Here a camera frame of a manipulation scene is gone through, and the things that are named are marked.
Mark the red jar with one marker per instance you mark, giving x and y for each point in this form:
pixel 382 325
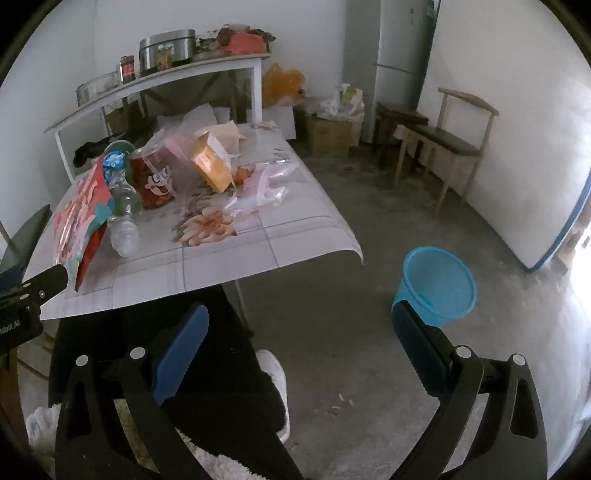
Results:
pixel 128 69

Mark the orange plastic bag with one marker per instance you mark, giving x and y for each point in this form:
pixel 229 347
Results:
pixel 281 85

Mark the grey refrigerator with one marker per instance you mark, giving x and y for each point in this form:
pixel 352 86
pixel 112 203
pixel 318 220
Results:
pixel 392 55

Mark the person's white shoe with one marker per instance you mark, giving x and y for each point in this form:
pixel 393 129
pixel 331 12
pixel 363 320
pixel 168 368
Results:
pixel 274 369

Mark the clear bottle blue label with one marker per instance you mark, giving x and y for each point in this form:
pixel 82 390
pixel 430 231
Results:
pixel 123 203

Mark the person's black trouser leg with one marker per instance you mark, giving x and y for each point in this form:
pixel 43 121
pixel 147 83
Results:
pixel 226 360

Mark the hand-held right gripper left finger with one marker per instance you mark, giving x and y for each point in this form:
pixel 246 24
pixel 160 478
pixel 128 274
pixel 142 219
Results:
pixel 182 350

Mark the red plastic bag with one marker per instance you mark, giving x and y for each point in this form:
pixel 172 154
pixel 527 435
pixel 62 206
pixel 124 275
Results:
pixel 244 41

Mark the brown paper bag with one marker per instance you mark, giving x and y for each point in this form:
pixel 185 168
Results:
pixel 228 134

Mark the red snack bag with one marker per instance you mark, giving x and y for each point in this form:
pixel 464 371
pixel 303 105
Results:
pixel 76 217

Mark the floral tablecloth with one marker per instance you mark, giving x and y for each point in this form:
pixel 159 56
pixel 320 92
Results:
pixel 207 258

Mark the cardboard box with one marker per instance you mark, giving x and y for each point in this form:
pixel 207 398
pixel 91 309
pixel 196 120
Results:
pixel 328 136

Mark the steel pot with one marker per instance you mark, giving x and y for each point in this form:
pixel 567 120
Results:
pixel 166 48

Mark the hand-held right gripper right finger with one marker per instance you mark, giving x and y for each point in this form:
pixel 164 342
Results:
pixel 418 346

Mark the orange carton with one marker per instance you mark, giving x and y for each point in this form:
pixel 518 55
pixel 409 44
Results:
pixel 212 164

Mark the glass container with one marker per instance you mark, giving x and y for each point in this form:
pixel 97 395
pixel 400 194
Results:
pixel 97 87

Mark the dark wooden stool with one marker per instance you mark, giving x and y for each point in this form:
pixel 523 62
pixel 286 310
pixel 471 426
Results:
pixel 399 115

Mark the wooden chair dark seat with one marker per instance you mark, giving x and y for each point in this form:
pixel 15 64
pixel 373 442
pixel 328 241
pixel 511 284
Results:
pixel 443 138

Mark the white framed shelf desk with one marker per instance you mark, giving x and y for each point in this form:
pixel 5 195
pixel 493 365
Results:
pixel 152 81

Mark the white plastic bag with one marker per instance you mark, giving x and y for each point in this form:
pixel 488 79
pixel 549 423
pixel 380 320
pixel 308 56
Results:
pixel 344 99

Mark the clear plastic bag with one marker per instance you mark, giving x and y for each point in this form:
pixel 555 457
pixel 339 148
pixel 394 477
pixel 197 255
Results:
pixel 263 187
pixel 175 143

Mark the black cloth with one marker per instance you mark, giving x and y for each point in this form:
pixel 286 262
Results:
pixel 94 147

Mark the red snack tub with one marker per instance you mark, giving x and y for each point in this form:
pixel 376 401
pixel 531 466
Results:
pixel 154 182

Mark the white fluffy cloth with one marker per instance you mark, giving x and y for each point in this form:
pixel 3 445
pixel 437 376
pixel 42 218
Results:
pixel 41 424

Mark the blue trash basket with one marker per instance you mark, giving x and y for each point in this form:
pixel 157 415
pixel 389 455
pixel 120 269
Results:
pixel 436 286

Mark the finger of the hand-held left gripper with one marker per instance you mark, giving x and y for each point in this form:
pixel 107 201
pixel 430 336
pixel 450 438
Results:
pixel 48 281

